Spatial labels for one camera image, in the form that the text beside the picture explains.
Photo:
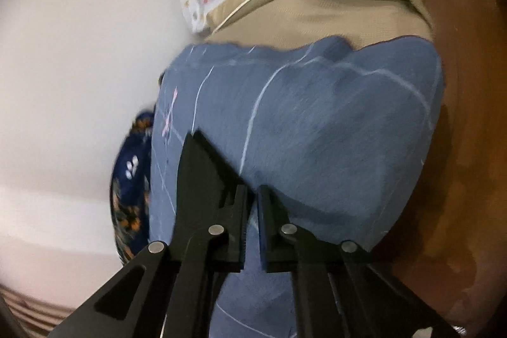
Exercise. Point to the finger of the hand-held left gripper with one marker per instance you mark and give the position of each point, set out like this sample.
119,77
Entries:
198,179

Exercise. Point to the blue blanket with white lines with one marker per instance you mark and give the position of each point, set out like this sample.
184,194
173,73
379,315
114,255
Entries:
317,124

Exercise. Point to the navy floral blanket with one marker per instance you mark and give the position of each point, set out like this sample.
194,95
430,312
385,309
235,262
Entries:
130,195

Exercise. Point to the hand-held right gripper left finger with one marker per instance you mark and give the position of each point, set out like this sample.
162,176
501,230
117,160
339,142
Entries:
239,243

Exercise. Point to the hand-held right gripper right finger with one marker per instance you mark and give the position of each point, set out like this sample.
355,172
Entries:
262,239

